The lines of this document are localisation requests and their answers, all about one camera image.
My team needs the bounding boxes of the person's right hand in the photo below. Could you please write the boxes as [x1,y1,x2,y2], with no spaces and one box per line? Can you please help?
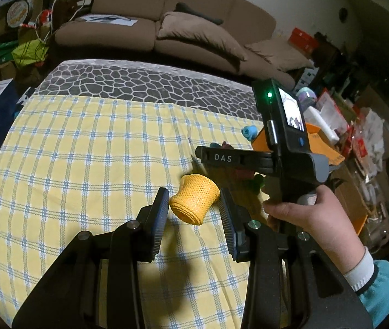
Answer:
[263,187,366,275]

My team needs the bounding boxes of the green plastic bag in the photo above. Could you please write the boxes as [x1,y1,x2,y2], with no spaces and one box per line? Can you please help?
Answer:
[11,39,49,67]

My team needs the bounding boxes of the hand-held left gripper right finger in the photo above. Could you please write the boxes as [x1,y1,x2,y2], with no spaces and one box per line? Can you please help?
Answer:
[218,188,375,329]

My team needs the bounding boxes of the large brown sofa cushion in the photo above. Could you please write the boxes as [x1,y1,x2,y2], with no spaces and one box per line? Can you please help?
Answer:
[157,12,248,72]

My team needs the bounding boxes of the red printed packet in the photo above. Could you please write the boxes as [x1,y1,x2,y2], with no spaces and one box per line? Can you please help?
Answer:
[352,134,375,160]

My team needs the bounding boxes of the yellow foam net sleeve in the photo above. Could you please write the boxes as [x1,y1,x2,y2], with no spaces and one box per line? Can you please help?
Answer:
[169,174,221,226]

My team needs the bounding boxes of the brown fabric sofa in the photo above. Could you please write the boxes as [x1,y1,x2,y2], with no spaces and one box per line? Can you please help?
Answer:
[54,0,296,86]

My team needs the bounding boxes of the purple-lidded container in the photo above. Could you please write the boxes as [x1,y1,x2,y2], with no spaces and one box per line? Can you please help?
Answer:
[297,88,317,110]

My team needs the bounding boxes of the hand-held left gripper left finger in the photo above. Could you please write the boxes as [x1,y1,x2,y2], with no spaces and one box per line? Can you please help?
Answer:
[11,187,170,329]

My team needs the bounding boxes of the yellow checked tablecloth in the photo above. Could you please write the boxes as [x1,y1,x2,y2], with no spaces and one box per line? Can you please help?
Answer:
[0,95,284,328]

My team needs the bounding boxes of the red cardboard box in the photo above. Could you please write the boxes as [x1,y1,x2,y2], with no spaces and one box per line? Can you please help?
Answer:
[288,27,319,50]

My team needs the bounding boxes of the round printed tin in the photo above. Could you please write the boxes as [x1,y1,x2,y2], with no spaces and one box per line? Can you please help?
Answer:
[7,1,32,26]

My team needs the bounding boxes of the flat brown sofa cushion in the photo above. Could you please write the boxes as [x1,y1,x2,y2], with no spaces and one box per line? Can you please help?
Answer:
[244,39,315,72]

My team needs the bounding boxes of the green toy block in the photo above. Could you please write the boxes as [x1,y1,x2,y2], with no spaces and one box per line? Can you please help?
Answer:
[251,175,267,192]

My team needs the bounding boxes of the white papers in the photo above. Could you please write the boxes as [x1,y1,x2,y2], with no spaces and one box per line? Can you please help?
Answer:
[81,14,138,26]

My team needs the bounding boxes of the person's right forearm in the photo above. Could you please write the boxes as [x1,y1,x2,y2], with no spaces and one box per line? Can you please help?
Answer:
[343,247,389,326]

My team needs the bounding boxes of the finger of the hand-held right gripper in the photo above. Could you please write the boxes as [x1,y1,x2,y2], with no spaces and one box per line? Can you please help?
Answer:
[195,146,279,178]

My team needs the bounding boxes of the orange cardboard box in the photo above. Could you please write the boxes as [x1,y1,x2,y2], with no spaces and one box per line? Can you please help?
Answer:
[251,123,370,247]

